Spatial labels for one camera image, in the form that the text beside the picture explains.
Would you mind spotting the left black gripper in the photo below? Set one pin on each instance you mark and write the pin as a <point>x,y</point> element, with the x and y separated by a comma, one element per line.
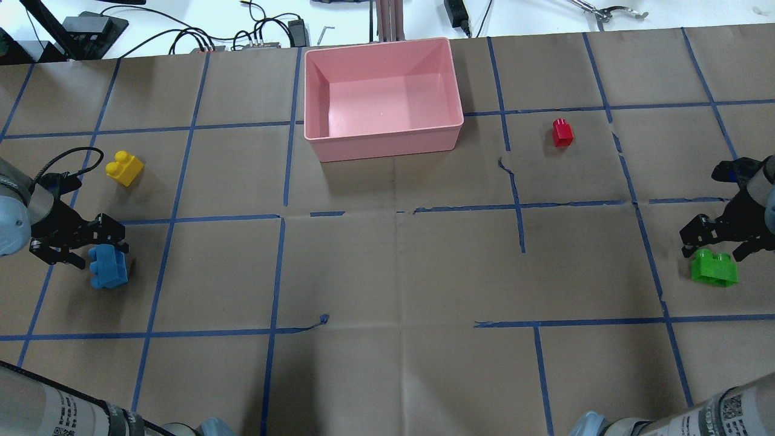
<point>53,226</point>

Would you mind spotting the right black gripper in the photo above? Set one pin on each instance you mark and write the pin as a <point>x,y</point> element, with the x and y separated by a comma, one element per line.
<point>742,219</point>

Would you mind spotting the green toy block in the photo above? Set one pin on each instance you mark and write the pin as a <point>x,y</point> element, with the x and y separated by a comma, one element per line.
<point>713,268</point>

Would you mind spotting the blue toy block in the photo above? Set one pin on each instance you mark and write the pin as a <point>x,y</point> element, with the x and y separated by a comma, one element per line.
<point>108,267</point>

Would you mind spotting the yellow toy block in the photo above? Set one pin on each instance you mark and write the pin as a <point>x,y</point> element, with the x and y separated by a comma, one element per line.
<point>125,168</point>

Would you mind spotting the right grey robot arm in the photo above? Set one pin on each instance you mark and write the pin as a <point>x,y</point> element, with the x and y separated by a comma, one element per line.
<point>747,218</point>

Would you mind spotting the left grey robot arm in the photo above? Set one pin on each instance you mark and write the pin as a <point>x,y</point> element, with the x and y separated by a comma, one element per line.
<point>34,216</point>

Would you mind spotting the pink plastic box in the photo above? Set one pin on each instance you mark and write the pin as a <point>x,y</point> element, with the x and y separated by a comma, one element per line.
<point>381,100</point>

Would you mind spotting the red toy block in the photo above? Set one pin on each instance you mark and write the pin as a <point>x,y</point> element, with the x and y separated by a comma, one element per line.
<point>562,133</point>

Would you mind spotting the orange usb hub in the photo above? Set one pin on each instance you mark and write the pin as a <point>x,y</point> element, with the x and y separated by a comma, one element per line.
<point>210,50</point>
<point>261,46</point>

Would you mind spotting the black power adapter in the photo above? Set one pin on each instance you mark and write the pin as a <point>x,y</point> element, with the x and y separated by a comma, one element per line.
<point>298,33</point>

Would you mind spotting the aluminium frame post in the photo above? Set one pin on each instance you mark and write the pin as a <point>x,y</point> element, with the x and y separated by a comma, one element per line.
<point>390,20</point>

